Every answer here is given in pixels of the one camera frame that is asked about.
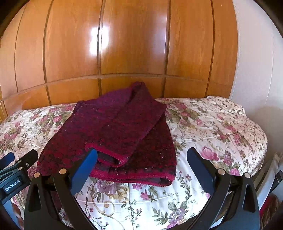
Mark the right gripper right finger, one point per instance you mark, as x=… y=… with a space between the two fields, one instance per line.
x=243 y=211

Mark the floral quilted bedspread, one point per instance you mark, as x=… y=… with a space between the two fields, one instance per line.
x=216 y=127

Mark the dark red floral sweater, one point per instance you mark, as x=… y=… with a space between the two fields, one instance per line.
x=127 y=128

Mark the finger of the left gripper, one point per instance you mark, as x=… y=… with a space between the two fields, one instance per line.
x=6 y=160
x=27 y=160

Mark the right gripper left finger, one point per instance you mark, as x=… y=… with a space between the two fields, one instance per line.
x=40 y=210

